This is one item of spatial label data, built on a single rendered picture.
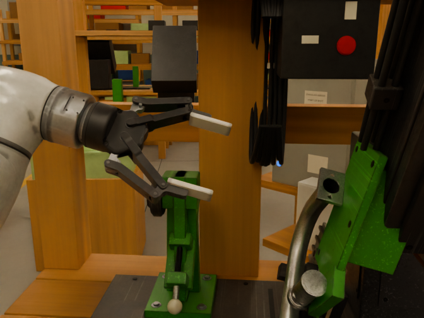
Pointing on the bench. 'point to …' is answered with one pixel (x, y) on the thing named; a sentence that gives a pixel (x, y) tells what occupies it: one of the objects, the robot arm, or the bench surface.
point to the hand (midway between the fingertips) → (211, 159)
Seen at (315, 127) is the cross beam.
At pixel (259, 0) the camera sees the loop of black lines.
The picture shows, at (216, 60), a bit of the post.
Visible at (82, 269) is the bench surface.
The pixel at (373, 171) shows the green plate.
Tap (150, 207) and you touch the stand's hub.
